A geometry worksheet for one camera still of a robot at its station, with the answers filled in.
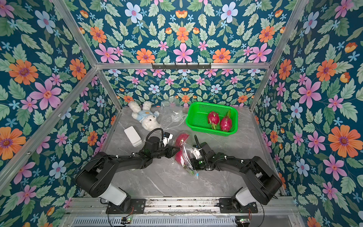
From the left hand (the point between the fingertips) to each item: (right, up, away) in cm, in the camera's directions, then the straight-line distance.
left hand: (180, 148), depth 86 cm
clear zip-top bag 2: (+2, -1, -8) cm, 9 cm away
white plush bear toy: (-25, +19, +15) cm, 35 cm away
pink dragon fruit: (+23, +18, +16) cm, 34 cm away
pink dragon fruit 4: (0, +5, +4) cm, 6 cm away
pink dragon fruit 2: (+32, +15, +12) cm, 37 cm away
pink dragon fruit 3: (-1, -4, -1) cm, 5 cm away
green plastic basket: (+12, +23, +28) cm, 39 cm away
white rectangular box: (-34, +6, +12) cm, 37 cm away
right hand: (+6, -9, -2) cm, 11 cm away
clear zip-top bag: (-7, +22, +24) cm, 34 cm away
